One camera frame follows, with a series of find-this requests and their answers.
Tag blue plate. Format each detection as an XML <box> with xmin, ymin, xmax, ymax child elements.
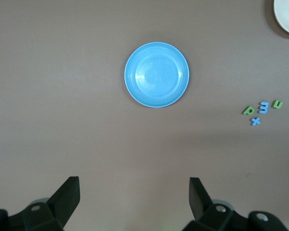
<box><xmin>124</xmin><ymin>42</ymin><xmax>190</xmax><ymax>108</ymax></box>

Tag blue foam letter m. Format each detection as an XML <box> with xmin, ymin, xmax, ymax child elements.
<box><xmin>258</xmin><ymin>102</ymin><xmax>270</xmax><ymax>114</ymax></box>

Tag brown table cover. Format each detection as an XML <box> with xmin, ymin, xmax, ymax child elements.
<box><xmin>0</xmin><ymin>0</ymin><xmax>289</xmax><ymax>231</ymax></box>

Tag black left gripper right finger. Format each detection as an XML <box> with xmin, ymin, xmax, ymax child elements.
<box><xmin>183</xmin><ymin>177</ymin><xmax>289</xmax><ymax>231</ymax></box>

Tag green foam letter p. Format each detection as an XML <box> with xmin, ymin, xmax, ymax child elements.
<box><xmin>242</xmin><ymin>106</ymin><xmax>256</xmax><ymax>116</ymax></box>

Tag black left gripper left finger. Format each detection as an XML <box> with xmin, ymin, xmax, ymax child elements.
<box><xmin>0</xmin><ymin>176</ymin><xmax>81</xmax><ymax>231</ymax></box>

